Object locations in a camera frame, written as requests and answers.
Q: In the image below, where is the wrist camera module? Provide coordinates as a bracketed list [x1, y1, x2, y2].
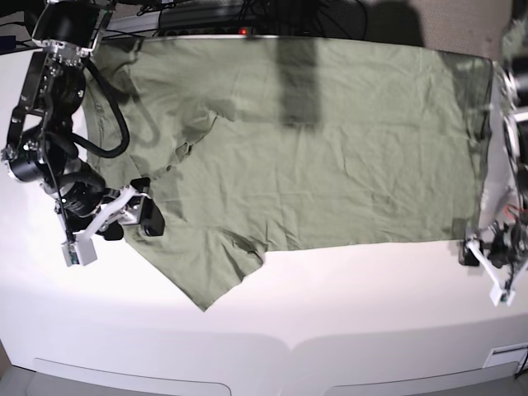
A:
[489, 285, 516, 307]
[61, 239, 97, 266]

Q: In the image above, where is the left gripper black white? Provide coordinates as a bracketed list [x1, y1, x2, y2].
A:
[458, 218, 527, 291]

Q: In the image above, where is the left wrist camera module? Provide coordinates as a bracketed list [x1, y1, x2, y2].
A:
[489, 285, 516, 307]

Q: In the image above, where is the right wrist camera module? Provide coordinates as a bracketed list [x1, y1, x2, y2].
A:
[61, 239, 97, 266]

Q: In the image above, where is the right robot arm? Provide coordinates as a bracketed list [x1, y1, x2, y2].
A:
[1, 1, 165, 248]

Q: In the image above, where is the black power strip red light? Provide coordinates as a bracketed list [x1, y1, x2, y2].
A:
[159, 26, 260, 37]

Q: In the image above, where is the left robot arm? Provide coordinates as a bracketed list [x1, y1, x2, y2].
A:
[459, 14, 527, 305]

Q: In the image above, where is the green T-shirt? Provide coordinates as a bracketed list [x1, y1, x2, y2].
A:
[88, 38, 493, 309]

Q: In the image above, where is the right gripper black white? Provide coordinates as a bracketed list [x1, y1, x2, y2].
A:
[51, 171, 165, 242]

